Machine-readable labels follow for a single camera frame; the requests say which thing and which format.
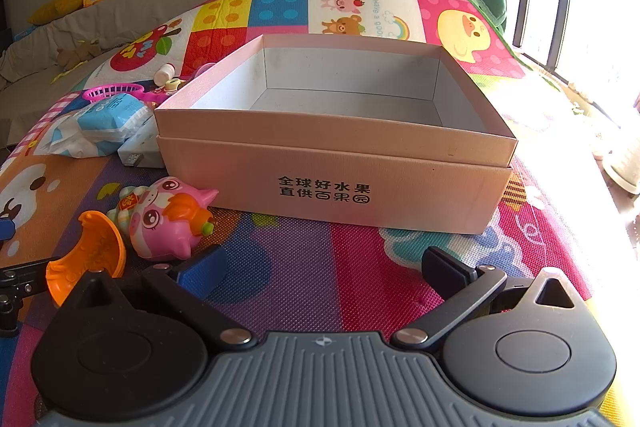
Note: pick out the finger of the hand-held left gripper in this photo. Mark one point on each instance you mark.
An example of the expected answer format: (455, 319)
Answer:
(5, 230)
(22, 276)

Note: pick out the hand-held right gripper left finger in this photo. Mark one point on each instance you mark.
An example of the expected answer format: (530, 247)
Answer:
(202, 268)

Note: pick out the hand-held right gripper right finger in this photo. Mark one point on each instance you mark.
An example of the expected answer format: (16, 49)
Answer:
(445, 269)

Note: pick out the colourful ball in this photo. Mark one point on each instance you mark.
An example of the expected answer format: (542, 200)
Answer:
(160, 222)

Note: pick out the orange plastic toy bowl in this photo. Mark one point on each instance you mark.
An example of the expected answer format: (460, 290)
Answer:
(102, 247)

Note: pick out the pink cardboard box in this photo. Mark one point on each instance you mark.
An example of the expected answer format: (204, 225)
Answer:
(325, 157)

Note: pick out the small toy bottle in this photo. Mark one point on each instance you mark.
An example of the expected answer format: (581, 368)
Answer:
(164, 74)

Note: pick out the colourful printed play mat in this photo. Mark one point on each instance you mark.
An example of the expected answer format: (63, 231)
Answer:
(300, 247)

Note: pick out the white power adapter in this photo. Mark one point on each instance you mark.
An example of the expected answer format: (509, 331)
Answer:
(145, 147)

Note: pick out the blue white tissue pack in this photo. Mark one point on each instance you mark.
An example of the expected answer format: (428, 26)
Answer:
(105, 122)

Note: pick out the pink toy net scoop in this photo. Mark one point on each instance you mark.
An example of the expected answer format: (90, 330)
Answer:
(102, 93)

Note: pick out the small beige toy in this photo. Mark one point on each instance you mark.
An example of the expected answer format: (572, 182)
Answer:
(175, 85)

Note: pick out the brown plush toy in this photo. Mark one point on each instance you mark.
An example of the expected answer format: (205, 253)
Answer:
(77, 54)

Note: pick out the pink translucent plastic piece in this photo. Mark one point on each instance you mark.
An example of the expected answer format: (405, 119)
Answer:
(206, 68)

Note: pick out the white flower pot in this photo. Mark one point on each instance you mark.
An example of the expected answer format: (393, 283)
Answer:
(625, 164)

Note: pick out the yellow cushion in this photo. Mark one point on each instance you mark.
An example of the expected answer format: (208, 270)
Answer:
(55, 9)

